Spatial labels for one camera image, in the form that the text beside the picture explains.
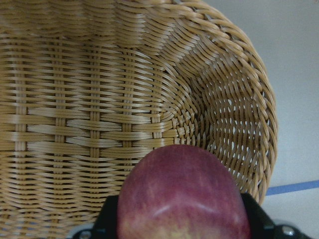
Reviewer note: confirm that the red apple yellow top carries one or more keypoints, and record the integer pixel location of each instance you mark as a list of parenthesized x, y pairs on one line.
[(181, 192)]

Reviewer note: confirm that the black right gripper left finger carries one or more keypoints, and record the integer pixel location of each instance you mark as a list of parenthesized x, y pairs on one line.
[(105, 226)]

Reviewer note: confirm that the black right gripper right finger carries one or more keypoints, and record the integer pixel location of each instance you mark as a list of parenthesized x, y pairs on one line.
[(261, 225)]

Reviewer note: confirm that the woven wicker basket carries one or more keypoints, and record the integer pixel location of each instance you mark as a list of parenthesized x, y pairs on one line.
[(89, 87)]

